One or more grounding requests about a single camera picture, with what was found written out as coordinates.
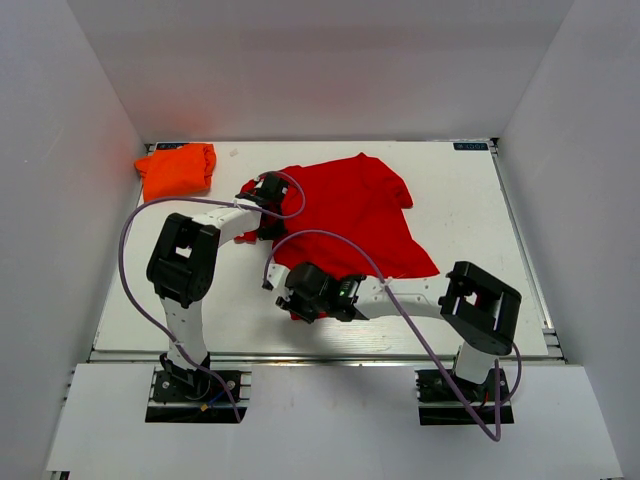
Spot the red t-shirt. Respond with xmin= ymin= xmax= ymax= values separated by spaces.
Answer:
xmin=234 ymin=152 xmax=441 ymax=281

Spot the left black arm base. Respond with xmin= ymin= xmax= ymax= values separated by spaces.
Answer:
xmin=145 ymin=368 xmax=251 ymax=425

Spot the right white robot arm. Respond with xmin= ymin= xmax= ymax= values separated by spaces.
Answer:
xmin=263 ymin=261 xmax=522 ymax=399

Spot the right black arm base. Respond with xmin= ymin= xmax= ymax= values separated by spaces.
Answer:
xmin=412 ymin=368 xmax=516 ymax=427

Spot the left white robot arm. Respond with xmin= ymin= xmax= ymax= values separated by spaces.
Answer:
xmin=146 ymin=172 xmax=297 ymax=399

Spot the orange folded t-shirt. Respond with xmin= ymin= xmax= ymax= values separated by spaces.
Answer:
xmin=134 ymin=143 xmax=217 ymax=202

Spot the blue label left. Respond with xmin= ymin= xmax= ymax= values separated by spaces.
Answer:
xmin=155 ymin=142 xmax=188 ymax=151

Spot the blue label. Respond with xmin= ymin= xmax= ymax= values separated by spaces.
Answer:
xmin=453 ymin=142 xmax=489 ymax=151
xmin=155 ymin=142 xmax=188 ymax=151

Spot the blue label right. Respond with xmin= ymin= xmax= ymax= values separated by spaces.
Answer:
xmin=453 ymin=142 xmax=489 ymax=151

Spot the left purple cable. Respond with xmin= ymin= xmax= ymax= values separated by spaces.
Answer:
xmin=117 ymin=170 xmax=307 ymax=423

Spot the purple cable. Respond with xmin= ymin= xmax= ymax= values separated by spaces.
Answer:
xmin=262 ymin=229 xmax=523 ymax=443
xmin=117 ymin=170 xmax=307 ymax=423

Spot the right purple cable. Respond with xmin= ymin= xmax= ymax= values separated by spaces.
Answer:
xmin=262 ymin=229 xmax=523 ymax=443

